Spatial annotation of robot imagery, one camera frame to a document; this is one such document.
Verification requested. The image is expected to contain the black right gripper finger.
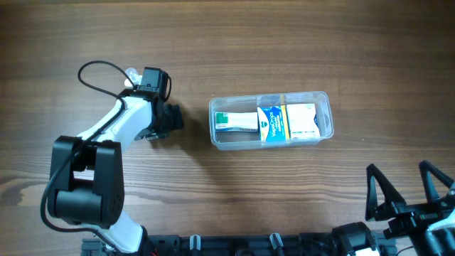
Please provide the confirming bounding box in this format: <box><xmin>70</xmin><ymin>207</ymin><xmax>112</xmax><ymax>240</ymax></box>
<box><xmin>419</xmin><ymin>160</ymin><xmax>454</xmax><ymax>203</ymax></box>
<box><xmin>365</xmin><ymin>164</ymin><xmax>406</xmax><ymax>221</ymax></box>

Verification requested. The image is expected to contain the white Calamol lotion bottle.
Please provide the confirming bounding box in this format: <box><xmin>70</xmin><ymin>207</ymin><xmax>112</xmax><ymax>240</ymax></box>
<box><xmin>124</xmin><ymin>68</ymin><xmax>142</xmax><ymax>88</ymax></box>

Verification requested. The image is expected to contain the blue VapoDrops box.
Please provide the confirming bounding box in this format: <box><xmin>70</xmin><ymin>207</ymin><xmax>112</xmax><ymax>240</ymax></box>
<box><xmin>257</xmin><ymin>105</ymin><xmax>290</xmax><ymax>142</ymax></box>

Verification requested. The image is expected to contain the clear plastic container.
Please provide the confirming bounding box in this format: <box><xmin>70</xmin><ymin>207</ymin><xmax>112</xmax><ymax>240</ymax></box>
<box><xmin>209</xmin><ymin>91</ymin><xmax>334</xmax><ymax>151</ymax></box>

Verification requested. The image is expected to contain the white medicine box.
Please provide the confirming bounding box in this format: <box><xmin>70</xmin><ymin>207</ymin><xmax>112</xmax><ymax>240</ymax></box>
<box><xmin>287</xmin><ymin>103</ymin><xmax>320</xmax><ymax>139</ymax></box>

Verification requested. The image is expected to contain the green Zam-Buk tin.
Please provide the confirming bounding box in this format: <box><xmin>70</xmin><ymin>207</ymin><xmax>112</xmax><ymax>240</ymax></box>
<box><xmin>144</xmin><ymin>132</ymin><xmax>169</xmax><ymax>141</ymax></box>

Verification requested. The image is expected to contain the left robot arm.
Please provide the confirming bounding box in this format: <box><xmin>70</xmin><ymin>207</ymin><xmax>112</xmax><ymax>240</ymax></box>
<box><xmin>40</xmin><ymin>67</ymin><xmax>183</xmax><ymax>255</ymax></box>

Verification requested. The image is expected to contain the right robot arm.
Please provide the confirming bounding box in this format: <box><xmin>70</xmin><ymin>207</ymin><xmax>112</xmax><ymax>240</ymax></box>
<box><xmin>365</xmin><ymin>160</ymin><xmax>454</xmax><ymax>255</ymax></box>

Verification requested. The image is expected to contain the white green Panadol box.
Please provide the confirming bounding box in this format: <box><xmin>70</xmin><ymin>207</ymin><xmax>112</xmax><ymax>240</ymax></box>
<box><xmin>215</xmin><ymin>112</ymin><xmax>258</xmax><ymax>132</ymax></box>

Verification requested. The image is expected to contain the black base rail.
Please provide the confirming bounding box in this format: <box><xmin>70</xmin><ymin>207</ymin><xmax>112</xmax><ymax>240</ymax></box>
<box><xmin>80</xmin><ymin>232</ymin><xmax>397</xmax><ymax>256</ymax></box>

